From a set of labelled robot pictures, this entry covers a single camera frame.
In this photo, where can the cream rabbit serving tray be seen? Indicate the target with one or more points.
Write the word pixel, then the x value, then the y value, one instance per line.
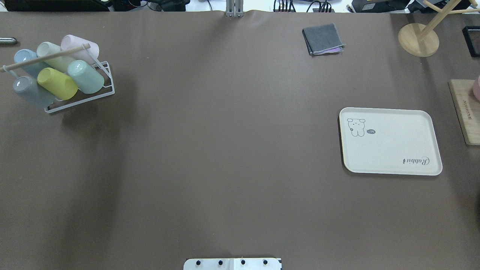
pixel 389 141

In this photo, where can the mint green plastic cup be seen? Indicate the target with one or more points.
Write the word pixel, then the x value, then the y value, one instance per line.
pixel 86 77

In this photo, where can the yellow plastic cup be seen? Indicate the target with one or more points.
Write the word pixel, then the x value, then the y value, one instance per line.
pixel 59 84

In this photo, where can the cream plastic cup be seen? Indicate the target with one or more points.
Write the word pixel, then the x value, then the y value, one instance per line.
pixel 60 63

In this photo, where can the pink plastic cup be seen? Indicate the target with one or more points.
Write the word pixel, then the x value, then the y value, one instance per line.
pixel 70 41

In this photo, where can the light blue plastic cup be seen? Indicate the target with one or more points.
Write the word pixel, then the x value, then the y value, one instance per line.
pixel 33 69

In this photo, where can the grey plastic cup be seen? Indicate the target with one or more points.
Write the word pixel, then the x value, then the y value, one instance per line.
pixel 28 89

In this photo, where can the black glass holder tray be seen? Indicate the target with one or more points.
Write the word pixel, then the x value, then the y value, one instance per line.
pixel 472 38

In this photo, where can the folded grey cloth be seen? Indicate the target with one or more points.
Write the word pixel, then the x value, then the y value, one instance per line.
pixel 323 39

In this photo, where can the wooden mug tree stand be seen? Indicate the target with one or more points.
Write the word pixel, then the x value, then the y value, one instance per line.
pixel 420 40

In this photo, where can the wooden cutting board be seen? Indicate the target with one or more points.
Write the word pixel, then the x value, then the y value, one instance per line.
pixel 467 109

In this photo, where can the pink bowl with ice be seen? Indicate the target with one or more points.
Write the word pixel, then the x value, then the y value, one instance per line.
pixel 476 88

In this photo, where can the metal cylinder brush tool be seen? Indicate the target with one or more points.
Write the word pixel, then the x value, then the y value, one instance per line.
pixel 8 41

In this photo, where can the aluminium frame post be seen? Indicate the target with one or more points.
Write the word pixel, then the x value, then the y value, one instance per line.
pixel 234 8

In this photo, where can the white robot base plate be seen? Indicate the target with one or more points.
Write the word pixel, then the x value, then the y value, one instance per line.
pixel 233 264

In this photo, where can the white wire cup rack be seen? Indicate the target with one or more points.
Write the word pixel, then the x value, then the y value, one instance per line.
pixel 102 67

